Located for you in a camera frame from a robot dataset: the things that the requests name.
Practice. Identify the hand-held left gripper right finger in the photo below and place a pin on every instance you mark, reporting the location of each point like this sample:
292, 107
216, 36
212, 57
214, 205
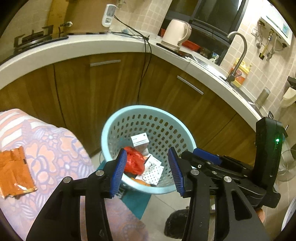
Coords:
177, 172

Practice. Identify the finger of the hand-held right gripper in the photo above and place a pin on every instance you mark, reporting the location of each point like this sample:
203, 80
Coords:
205, 154
190, 158

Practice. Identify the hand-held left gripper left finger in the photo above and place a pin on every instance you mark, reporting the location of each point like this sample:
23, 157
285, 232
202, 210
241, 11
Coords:
119, 173

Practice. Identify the red plastic bag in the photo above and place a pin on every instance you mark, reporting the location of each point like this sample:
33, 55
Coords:
135, 162

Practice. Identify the white spotted wrapper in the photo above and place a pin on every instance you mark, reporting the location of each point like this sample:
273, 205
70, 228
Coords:
152, 172

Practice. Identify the orange and white paper cup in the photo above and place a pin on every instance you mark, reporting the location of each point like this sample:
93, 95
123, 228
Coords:
142, 181

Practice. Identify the white carton box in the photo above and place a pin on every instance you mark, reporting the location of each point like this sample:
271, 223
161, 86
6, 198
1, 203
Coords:
138, 139

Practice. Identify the light blue perforated plastic basket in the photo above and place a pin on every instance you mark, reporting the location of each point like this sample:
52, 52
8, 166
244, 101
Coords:
148, 120

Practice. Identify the orange snack packet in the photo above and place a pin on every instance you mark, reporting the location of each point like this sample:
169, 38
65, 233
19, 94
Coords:
13, 171

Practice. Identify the dark fuzzy floor item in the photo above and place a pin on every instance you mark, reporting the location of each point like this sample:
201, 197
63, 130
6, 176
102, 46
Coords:
175, 222

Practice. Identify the metal cylinder cup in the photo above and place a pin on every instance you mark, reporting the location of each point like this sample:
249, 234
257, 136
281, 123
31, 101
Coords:
262, 97

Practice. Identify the white plastic container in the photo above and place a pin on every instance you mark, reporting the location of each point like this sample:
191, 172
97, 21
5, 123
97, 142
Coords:
290, 97

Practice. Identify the pink patterned blanket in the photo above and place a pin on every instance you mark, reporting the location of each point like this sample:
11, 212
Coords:
57, 150

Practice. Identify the yellow detergent bottle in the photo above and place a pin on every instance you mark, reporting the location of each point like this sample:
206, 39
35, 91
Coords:
244, 74

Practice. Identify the wooden base cabinets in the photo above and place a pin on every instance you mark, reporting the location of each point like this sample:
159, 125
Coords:
104, 88

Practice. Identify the steel kitchen faucet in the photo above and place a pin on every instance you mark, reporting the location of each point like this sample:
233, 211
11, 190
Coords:
241, 46

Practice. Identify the red plastic tray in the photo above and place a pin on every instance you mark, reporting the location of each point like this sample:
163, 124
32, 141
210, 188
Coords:
192, 45

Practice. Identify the white water heater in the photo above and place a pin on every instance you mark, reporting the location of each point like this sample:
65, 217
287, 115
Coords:
276, 29

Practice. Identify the cream electric kettle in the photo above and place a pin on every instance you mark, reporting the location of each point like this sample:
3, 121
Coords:
173, 32

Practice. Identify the dark kitchen window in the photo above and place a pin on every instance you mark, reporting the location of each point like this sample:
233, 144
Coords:
208, 14

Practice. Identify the white power meter plug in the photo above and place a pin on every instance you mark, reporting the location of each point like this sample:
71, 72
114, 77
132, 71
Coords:
108, 15

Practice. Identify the black gas stove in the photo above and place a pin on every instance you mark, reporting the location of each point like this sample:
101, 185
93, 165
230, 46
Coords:
30, 41

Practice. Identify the wooden cutting board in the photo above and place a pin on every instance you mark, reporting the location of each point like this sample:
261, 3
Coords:
55, 14

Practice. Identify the white wall socket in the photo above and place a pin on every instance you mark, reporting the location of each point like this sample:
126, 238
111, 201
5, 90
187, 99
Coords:
255, 31

